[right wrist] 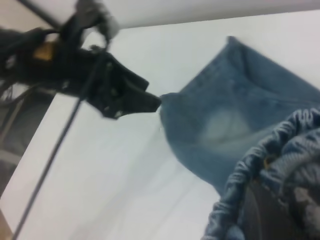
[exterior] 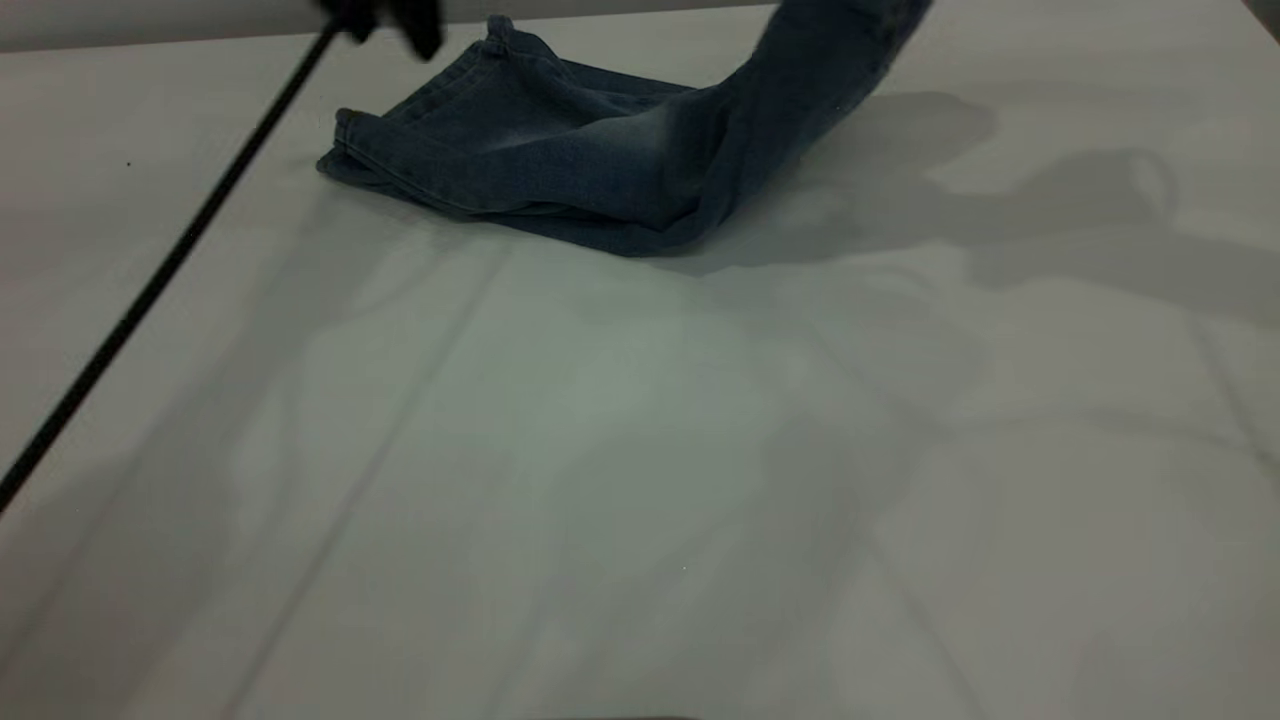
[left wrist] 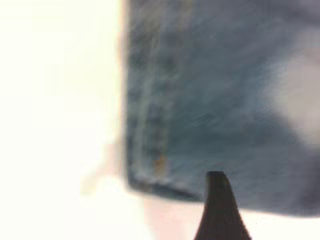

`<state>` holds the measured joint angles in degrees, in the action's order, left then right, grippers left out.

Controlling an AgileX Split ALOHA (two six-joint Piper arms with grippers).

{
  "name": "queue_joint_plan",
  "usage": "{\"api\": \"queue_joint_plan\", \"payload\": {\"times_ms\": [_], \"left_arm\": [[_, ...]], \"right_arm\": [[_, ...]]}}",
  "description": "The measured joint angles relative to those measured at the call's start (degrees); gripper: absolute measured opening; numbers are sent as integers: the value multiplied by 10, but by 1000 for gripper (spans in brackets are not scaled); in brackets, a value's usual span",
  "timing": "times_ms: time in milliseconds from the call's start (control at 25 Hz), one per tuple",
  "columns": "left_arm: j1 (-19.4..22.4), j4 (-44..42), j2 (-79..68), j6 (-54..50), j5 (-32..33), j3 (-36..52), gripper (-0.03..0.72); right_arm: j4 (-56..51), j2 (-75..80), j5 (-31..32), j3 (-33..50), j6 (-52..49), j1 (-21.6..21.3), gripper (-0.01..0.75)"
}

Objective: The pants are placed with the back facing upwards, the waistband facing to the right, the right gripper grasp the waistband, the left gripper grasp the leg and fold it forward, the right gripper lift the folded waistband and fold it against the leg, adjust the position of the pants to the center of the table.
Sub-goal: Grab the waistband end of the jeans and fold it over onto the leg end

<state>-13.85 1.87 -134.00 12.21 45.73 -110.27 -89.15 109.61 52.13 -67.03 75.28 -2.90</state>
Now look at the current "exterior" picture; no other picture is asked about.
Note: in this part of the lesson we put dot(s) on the blue denim shorts basketball print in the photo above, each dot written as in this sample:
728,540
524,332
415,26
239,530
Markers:
600,160

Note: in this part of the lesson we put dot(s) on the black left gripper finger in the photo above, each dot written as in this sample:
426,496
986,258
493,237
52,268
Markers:
350,15
422,25

